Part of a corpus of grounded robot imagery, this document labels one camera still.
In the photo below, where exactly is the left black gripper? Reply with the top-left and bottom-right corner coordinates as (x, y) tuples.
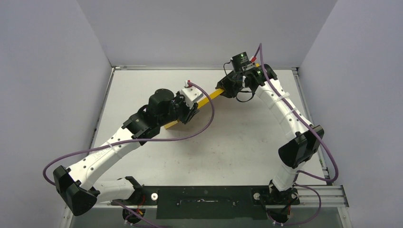
(159, 91), (199, 126)

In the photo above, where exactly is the yellow wooden picture frame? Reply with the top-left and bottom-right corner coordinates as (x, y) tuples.
(163, 62), (261, 130)

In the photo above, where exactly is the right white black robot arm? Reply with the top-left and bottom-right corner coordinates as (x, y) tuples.
(216, 64), (324, 204)

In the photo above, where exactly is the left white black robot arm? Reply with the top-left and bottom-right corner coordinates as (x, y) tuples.
(53, 86), (203, 216)

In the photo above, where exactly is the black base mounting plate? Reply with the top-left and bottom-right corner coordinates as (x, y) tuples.
(111, 185), (300, 220)

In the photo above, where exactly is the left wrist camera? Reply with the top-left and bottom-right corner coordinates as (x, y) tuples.
(179, 80), (204, 109)

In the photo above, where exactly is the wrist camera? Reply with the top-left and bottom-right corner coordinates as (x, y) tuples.
(179, 80), (204, 109)
(241, 56), (259, 72)

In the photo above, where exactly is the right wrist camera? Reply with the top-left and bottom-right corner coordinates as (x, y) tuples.
(241, 56), (259, 72)

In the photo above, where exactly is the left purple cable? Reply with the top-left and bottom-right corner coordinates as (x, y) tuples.
(42, 81), (216, 228)

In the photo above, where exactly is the aluminium front rail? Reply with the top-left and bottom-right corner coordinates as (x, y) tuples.
(65, 185), (349, 209)

